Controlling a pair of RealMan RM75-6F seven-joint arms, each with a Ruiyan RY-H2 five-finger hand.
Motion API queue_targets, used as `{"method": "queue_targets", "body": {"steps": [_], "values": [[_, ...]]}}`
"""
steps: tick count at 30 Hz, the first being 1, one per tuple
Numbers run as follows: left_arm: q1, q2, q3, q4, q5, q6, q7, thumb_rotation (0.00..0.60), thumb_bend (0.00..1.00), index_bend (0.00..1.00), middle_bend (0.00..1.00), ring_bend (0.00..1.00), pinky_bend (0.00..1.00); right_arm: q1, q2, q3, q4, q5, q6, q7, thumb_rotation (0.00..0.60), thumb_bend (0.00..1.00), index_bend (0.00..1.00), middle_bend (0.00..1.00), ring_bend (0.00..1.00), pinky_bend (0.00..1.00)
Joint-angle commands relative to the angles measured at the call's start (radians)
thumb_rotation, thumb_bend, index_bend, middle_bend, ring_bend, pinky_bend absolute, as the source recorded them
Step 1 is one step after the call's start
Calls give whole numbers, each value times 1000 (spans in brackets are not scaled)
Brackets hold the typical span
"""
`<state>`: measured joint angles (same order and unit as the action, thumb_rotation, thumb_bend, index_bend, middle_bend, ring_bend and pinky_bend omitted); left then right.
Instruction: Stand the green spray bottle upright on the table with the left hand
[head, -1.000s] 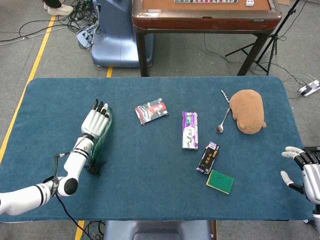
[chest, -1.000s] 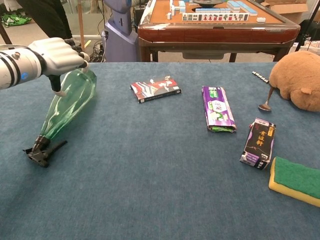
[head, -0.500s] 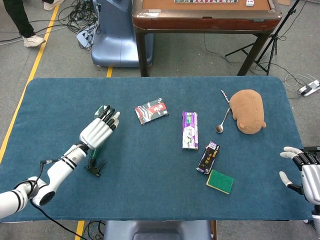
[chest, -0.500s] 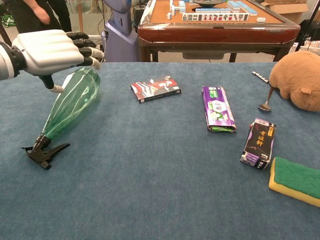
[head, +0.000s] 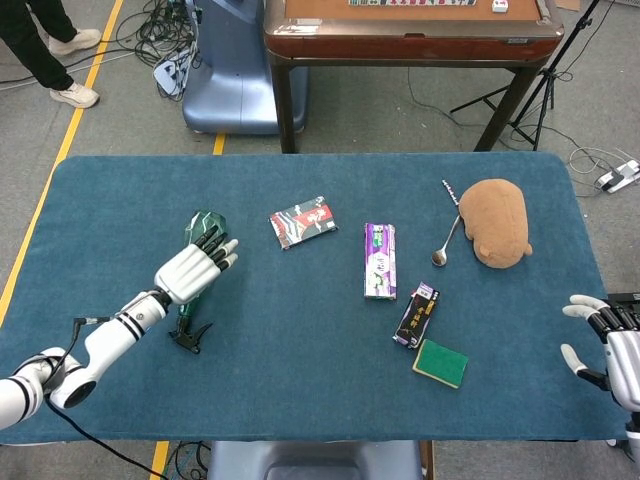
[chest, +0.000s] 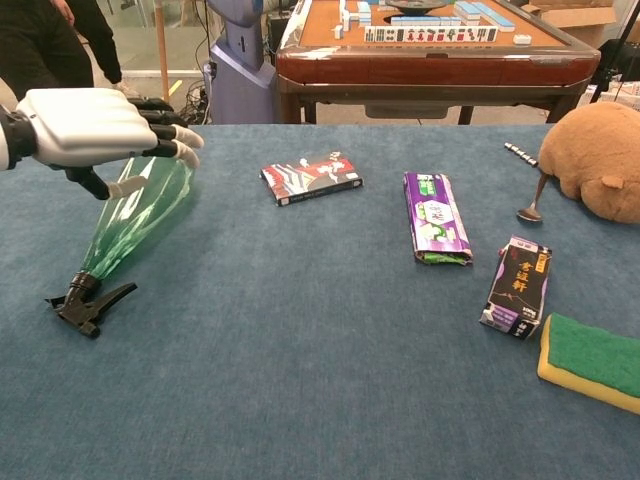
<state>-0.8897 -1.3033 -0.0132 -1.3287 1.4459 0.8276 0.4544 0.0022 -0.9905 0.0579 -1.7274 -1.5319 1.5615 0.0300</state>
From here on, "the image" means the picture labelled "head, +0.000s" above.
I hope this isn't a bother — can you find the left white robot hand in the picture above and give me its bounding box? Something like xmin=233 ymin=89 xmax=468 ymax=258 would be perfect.
xmin=153 ymin=224 xmax=240 ymax=306

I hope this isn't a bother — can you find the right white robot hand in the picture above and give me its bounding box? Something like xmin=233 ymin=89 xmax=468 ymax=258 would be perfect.
xmin=560 ymin=293 xmax=640 ymax=411

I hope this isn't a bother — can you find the green transparent spray bottle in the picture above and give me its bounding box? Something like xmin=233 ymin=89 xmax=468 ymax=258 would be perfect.
xmin=168 ymin=209 xmax=231 ymax=355

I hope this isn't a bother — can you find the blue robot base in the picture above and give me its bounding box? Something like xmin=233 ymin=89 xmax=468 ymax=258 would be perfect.
xmin=152 ymin=0 xmax=309 ymax=136

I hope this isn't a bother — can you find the red black white card box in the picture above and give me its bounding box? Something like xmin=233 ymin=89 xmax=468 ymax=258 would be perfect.
xmin=268 ymin=195 xmax=340 ymax=250

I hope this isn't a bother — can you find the blue table cloth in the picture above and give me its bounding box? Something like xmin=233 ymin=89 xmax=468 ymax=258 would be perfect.
xmin=0 ymin=153 xmax=630 ymax=446

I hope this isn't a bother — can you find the white power strip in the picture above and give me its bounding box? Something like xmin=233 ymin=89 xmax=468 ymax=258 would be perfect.
xmin=594 ymin=159 xmax=640 ymax=194

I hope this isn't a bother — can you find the green yellow sponge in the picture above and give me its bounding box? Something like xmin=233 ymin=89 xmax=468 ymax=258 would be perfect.
xmin=411 ymin=338 xmax=470 ymax=390

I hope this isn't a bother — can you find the brown plush toy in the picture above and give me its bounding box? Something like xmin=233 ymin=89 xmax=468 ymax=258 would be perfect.
xmin=458 ymin=179 xmax=534 ymax=270

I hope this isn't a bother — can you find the purple toothpaste box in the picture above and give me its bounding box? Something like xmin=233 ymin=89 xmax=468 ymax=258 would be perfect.
xmin=363 ymin=222 xmax=399 ymax=301

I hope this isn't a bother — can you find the black purple carton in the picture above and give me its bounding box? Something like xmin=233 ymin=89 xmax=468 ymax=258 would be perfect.
xmin=392 ymin=280 xmax=442 ymax=350

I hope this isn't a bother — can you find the metal spoon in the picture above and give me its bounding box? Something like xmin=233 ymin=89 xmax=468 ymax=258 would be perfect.
xmin=430 ymin=214 xmax=461 ymax=267

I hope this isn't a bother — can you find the grey-blue robot torso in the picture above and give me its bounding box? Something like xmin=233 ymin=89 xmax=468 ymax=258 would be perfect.
xmin=207 ymin=439 xmax=424 ymax=480

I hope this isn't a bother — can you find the person in black trousers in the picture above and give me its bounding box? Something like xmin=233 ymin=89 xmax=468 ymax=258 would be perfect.
xmin=0 ymin=0 xmax=103 ymax=110

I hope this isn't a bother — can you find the brown mahjong table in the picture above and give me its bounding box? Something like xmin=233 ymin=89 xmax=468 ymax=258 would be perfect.
xmin=263 ymin=0 xmax=566 ymax=154

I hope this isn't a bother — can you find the black tripod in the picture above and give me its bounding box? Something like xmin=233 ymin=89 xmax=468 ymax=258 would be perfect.
xmin=449 ymin=0 xmax=601 ymax=151

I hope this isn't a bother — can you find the face-up mahjong tile row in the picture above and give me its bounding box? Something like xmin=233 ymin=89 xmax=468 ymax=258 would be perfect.
xmin=348 ymin=0 xmax=476 ymax=8

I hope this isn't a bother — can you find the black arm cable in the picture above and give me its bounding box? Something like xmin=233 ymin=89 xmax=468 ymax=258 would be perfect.
xmin=44 ymin=314 xmax=156 ymax=480

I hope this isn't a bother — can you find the white floor cable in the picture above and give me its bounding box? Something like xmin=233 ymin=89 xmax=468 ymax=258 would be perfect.
xmin=567 ymin=147 xmax=626 ymax=199

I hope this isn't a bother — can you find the floor cable bundle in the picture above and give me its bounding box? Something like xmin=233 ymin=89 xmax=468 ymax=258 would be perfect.
xmin=134 ymin=0 xmax=201 ymax=101

